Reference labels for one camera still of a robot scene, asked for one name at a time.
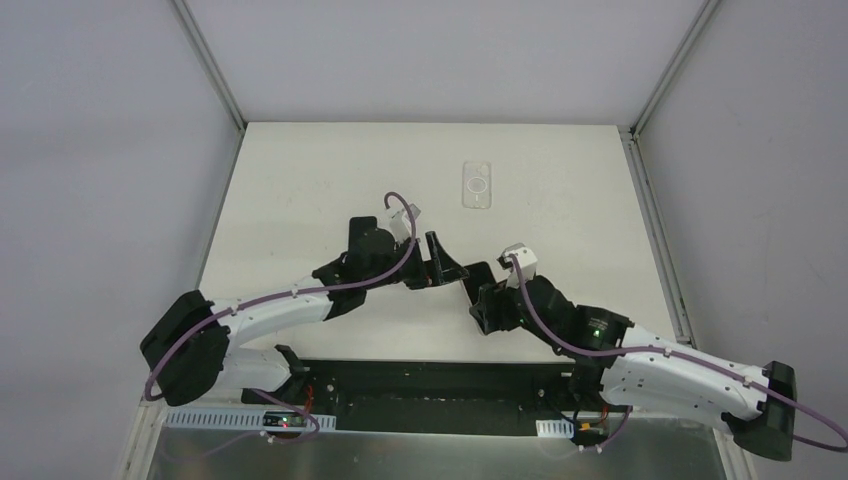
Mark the clear transparent phone case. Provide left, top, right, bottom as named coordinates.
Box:
left=462, top=161, right=492, bottom=210

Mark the black phone with pink edge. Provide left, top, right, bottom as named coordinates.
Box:
left=462, top=261, right=496, bottom=305

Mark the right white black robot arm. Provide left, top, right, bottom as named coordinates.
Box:
left=463, top=274, right=797, bottom=462

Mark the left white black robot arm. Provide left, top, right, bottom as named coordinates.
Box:
left=140, top=217, right=469, bottom=406

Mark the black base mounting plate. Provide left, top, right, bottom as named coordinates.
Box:
left=240, top=359, right=606, bottom=436

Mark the left green circuit board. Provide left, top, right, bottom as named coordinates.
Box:
left=262, top=411, right=308, bottom=430

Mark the shiny metal front panel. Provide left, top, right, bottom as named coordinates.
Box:
left=148, top=421, right=726, bottom=479

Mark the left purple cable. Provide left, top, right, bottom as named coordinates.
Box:
left=142, top=191, right=419, bottom=403

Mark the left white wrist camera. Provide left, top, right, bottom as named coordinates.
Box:
left=385, top=203, right=421, bottom=244

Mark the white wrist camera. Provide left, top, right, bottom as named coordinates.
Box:
left=497, top=243, right=538, bottom=289
left=385, top=203, right=421, bottom=244

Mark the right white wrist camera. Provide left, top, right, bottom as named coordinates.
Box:
left=497, top=243, right=538, bottom=289

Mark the right white slotted cable duct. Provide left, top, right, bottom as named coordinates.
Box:
left=535, top=419, right=575, bottom=439

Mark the white slotted cable duct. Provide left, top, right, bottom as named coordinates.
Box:
left=163, top=407, right=337, bottom=433
left=535, top=419, right=575, bottom=439

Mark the right aluminium frame rail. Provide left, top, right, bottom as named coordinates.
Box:
left=617, top=0, right=757, bottom=480

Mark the aluminium frame rail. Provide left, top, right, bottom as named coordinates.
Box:
left=617, top=0, right=757, bottom=480
left=114, top=1, right=247, bottom=479

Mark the left white slotted cable duct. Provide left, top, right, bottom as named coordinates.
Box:
left=163, top=407, right=337, bottom=433

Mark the left aluminium frame rail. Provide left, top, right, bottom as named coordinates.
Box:
left=114, top=1, right=247, bottom=479

